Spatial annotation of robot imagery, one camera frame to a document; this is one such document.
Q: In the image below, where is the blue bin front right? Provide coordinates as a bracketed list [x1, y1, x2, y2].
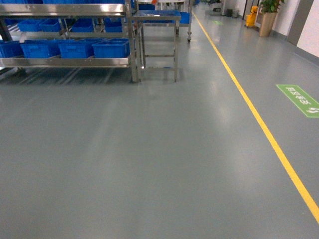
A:
[92, 40, 130, 58]

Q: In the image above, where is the green floor sign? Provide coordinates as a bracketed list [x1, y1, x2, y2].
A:
[276, 84, 319, 119]

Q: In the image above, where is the small steel trolley table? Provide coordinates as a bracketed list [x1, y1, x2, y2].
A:
[133, 10, 181, 82]

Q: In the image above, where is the steel shelf rack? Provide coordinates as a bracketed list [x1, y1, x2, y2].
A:
[0, 0, 138, 82]

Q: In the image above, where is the yellow mop bucket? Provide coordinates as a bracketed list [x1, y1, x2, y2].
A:
[245, 6, 258, 28]

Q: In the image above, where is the blue bin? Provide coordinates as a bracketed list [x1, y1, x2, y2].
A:
[58, 38, 103, 59]
[92, 40, 130, 58]
[20, 40, 74, 58]

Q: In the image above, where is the tall planter with plant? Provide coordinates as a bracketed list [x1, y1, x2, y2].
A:
[259, 0, 286, 37]

